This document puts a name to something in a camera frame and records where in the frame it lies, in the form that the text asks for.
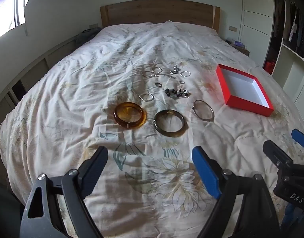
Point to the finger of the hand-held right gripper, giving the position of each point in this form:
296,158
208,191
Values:
274,151
300,136

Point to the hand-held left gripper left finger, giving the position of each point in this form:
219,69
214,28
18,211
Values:
96,163

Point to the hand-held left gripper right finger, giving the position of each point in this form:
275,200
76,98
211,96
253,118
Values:
206,171

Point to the amber resin bangle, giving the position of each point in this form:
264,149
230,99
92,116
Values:
117,119

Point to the thin silver bangle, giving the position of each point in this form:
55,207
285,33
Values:
212,110

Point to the dark olive bangle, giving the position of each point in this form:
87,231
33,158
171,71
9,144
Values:
156,126

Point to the red shallow box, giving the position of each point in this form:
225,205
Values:
243,86

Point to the silver hoop earrings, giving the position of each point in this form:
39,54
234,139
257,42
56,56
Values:
142,98

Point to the floral bed blanket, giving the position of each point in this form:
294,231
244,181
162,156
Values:
67,104

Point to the open closet shelving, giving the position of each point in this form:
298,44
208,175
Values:
291,67

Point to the red container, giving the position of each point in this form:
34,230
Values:
269,67

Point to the wooden nightstand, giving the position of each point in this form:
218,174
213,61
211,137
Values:
242,50

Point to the low window cabinet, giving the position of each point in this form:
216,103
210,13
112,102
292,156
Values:
30,74

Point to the purple tissue box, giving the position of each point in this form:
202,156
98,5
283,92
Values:
238,44

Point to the hanging clothes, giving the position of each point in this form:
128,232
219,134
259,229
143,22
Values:
295,24

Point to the dark bag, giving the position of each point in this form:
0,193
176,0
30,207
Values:
87,37

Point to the white wardrobe doors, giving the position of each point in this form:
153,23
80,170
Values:
257,17

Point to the wooden headboard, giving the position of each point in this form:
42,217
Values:
154,12

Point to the window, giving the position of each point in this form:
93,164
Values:
8,12

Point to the wall socket plate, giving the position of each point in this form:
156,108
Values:
232,29
93,26

